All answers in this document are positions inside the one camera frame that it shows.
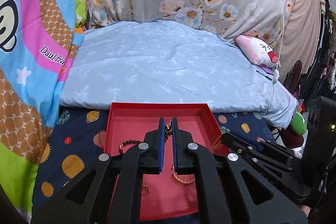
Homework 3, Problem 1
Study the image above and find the dark bead bracelet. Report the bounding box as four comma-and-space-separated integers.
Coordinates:
118, 139, 142, 156

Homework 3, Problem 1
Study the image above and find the gold chain bangle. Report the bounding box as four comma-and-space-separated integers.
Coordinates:
171, 166, 195, 185

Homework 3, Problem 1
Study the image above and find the person's right hand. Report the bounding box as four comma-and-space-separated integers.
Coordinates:
299, 205, 310, 217

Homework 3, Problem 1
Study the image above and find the green plush toy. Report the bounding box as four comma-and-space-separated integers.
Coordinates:
289, 112, 307, 136

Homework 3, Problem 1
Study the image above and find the red cardboard box tray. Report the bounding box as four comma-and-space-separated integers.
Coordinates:
102, 102, 232, 222

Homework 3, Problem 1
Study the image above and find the navy planet print bedsheet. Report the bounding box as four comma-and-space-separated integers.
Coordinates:
33, 103, 274, 223

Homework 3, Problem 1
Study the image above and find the dark wooden chair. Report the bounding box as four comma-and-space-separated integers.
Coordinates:
284, 60, 302, 98

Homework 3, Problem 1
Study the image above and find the pink cartoon plush pillow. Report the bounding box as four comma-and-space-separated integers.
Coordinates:
235, 35, 280, 68

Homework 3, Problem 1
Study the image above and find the beige curtain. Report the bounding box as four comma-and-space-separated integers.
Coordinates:
275, 0, 321, 83

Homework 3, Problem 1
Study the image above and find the light blue pillow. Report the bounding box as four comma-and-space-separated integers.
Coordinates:
60, 20, 298, 127

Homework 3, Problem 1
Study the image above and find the colourful monkey cartoon blanket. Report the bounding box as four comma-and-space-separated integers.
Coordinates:
1, 0, 88, 221

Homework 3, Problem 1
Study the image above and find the white charging cable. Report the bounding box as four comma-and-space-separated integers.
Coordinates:
262, 0, 285, 117

